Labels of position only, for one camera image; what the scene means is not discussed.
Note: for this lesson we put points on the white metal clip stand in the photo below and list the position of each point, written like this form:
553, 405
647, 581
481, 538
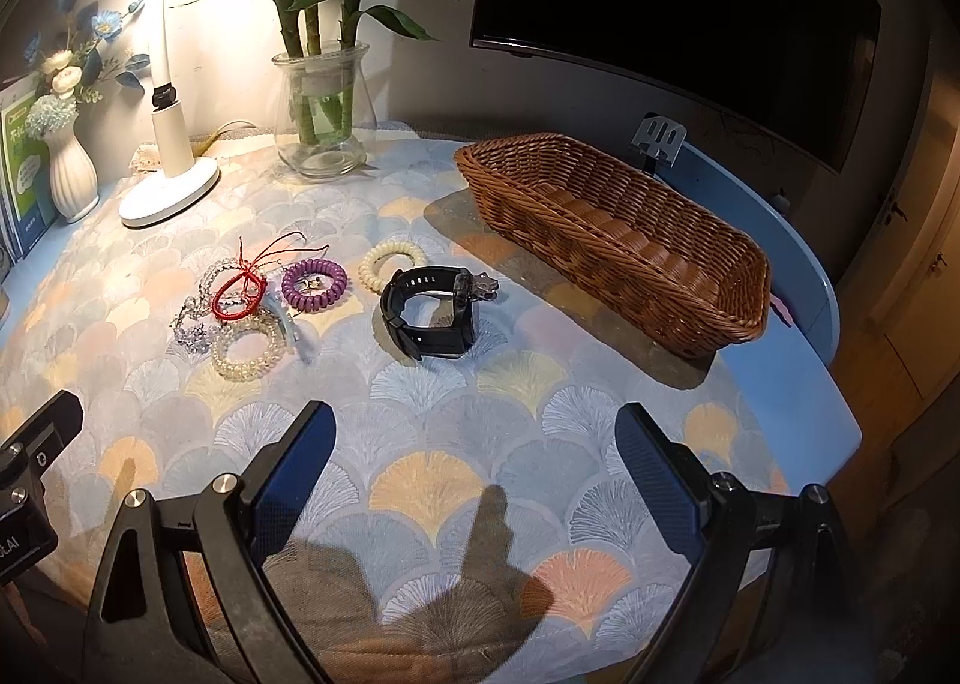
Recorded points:
659, 138

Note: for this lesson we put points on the light blue hair clip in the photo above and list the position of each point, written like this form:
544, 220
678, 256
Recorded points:
296, 343

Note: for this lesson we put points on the pink small object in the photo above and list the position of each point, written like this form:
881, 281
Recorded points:
782, 310

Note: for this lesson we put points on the green white book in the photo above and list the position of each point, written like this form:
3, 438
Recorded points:
27, 209

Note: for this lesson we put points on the scallop pattern table mat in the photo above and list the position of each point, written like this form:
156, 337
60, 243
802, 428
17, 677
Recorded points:
475, 524

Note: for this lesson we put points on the glass vase with water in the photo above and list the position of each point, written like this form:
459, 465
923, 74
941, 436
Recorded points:
325, 115

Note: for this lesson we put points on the white desk lamp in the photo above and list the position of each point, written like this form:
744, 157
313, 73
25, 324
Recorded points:
182, 179

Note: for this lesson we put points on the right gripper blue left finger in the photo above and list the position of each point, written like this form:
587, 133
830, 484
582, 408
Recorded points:
144, 623

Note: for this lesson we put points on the black wrist watch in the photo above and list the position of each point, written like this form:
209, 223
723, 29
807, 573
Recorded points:
429, 311

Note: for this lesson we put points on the brown wicker basket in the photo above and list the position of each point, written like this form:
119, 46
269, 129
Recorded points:
689, 280

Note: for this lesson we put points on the white ribbed flower vase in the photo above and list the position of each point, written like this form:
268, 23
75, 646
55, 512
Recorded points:
74, 184

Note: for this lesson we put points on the wooden cabinet door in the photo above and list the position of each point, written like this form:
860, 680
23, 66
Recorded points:
899, 302

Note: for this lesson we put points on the black monitor screen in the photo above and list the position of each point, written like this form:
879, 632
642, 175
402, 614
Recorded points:
797, 69

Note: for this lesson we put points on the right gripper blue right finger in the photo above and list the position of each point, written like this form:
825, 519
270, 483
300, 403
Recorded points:
715, 522

